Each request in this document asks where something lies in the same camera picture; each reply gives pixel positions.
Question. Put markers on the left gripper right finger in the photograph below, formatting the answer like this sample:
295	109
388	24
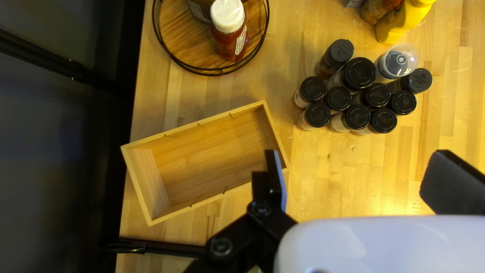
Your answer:
454	185

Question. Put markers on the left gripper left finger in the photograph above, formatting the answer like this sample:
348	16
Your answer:
261	227

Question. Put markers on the red ketchup bottle white cap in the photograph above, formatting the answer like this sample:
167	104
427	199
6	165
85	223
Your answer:
229	30

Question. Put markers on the long empty wooden box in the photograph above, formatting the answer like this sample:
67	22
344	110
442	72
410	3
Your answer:
212	159

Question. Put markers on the spice jar clear dome lid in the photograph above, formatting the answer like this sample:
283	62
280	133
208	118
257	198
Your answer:
396	62

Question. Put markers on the yellow mustard bottle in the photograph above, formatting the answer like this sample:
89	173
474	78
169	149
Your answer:
405	19

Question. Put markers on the tall spice jar dark contents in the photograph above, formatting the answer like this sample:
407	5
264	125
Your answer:
341	51

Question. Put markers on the amber sauce bottle brown cap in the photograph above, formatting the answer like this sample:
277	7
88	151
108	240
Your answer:
379	11

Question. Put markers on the blue label bottle white cap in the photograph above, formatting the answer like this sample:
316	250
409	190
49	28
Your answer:
199	11

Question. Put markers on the black frame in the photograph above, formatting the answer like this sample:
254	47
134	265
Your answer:
57	62

